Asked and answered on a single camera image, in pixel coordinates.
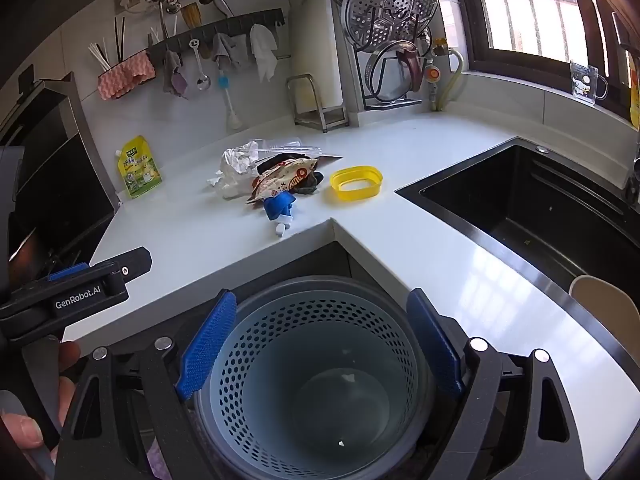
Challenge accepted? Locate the black range hood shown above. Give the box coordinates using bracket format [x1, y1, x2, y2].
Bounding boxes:
[0, 71, 122, 273]

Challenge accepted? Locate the white chopsticks bundle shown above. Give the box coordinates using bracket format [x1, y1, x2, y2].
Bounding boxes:
[88, 37, 112, 72]

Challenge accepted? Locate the window with brown frame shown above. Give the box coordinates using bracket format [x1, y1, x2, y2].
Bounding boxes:
[447, 0, 640, 88]

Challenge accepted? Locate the blue white bottle brush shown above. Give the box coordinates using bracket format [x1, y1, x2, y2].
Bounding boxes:
[217, 72, 244, 134]

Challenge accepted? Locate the glass mug with print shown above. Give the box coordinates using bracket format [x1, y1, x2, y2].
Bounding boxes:
[569, 61, 609, 107]

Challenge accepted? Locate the gas valve with yellow handle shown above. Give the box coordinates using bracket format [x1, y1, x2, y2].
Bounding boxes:
[424, 37, 448, 92]

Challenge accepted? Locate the metal ladle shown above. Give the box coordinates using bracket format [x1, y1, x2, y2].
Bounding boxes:
[144, 0, 172, 39]

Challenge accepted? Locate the perforated steel steamer plate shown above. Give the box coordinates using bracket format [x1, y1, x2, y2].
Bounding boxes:
[342, 0, 441, 54]

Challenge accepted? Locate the white cutting board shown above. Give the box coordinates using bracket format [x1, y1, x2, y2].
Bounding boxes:
[287, 0, 362, 127]

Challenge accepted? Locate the yellow gas hose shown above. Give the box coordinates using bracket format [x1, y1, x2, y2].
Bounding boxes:
[434, 47, 467, 112]

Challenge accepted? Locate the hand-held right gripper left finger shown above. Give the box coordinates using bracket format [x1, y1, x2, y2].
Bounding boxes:
[52, 287, 238, 480]

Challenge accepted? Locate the purple grey cloth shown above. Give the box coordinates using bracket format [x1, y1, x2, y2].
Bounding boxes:
[162, 50, 190, 99]

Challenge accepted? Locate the steel pot lid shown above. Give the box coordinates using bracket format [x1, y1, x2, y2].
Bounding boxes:
[364, 37, 432, 104]

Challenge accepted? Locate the brown handled utensil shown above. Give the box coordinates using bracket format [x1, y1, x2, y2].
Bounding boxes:
[396, 42, 424, 94]

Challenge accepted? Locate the metal spoon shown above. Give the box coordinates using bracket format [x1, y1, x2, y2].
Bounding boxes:
[188, 38, 211, 92]

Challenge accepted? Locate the black wire lid rack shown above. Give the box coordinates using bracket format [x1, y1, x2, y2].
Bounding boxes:
[349, 35, 427, 112]

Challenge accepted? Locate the yellow oval plastic ring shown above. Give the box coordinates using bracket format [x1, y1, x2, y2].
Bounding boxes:
[329, 164, 384, 207]

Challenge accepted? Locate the pink wavy sponge cloth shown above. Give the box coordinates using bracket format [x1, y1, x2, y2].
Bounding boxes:
[97, 52, 156, 101]

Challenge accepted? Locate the yellow seasoning pouch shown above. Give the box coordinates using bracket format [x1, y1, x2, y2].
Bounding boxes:
[116, 134, 164, 200]

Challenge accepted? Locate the clear crumpled plastic bag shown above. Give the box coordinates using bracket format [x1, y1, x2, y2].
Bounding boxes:
[207, 141, 262, 199]

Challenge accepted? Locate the metal cutting board stand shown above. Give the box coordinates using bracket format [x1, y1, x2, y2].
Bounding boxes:
[285, 73, 347, 134]

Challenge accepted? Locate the white dishcloth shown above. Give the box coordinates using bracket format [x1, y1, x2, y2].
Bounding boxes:
[248, 23, 279, 84]

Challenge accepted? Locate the black kitchen sink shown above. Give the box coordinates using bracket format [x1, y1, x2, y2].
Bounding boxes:
[394, 136, 640, 303]

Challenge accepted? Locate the yellow bottle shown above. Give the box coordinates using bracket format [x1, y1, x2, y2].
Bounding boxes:
[628, 54, 640, 129]

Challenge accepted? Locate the grey bin with blue basket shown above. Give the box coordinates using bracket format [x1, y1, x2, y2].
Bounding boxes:
[192, 274, 438, 480]

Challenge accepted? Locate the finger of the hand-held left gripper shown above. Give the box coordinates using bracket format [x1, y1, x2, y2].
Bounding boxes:
[0, 246, 153, 343]
[46, 261, 92, 282]

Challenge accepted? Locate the white handled utensil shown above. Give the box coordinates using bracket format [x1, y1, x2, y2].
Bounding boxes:
[199, 0, 235, 19]

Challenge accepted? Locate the blue white plastic cap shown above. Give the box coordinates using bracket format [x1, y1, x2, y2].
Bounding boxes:
[262, 191, 297, 222]

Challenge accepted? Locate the wooden spatula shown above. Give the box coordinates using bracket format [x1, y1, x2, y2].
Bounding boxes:
[180, 2, 202, 32]

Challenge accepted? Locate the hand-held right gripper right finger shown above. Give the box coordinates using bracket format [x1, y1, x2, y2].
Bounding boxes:
[406, 287, 608, 480]

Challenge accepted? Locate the person's left hand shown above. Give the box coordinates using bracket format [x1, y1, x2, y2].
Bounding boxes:
[0, 339, 82, 453]

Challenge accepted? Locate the clear plastic cup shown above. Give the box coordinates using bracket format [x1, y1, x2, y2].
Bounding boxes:
[257, 136, 322, 159]

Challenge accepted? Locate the brown white snack bag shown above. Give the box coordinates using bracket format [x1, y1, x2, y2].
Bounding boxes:
[245, 156, 319, 206]

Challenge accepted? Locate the grey dishcloth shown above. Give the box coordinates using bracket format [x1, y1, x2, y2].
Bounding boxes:
[212, 32, 249, 72]

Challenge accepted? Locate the cream round board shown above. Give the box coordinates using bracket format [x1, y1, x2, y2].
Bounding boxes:
[569, 274, 640, 357]

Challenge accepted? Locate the dark grey wall rack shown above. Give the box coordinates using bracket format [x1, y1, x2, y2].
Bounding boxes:
[147, 8, 286, 63]

